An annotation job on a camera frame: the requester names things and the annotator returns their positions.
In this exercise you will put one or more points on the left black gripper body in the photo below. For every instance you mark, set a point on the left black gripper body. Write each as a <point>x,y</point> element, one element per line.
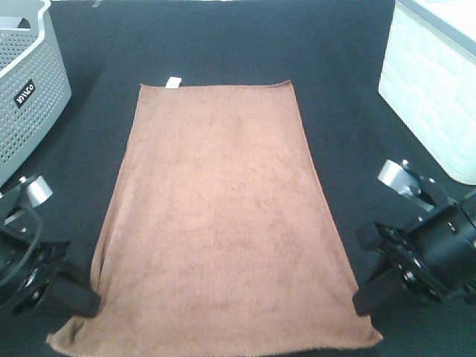
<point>27,261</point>

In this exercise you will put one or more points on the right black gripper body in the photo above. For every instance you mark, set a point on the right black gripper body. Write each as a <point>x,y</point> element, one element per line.
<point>436,252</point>

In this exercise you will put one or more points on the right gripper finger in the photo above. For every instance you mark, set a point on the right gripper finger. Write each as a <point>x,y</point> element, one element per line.
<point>369,237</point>
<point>376,294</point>

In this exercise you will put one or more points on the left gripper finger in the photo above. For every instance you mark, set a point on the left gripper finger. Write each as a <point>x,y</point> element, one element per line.
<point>69,293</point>

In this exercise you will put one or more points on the brown towel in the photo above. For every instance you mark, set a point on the brown towel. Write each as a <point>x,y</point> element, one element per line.
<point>218,239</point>

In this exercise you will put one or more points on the grey perforated laundry basket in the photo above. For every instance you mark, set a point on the grey perforated laundry basket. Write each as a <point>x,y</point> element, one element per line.
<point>34,83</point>

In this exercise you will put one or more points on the white plastic storage bin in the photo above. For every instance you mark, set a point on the white plastic storage bin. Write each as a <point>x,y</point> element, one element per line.
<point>428,79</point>

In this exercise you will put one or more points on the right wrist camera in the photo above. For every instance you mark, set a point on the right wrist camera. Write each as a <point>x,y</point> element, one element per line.
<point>400,178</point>

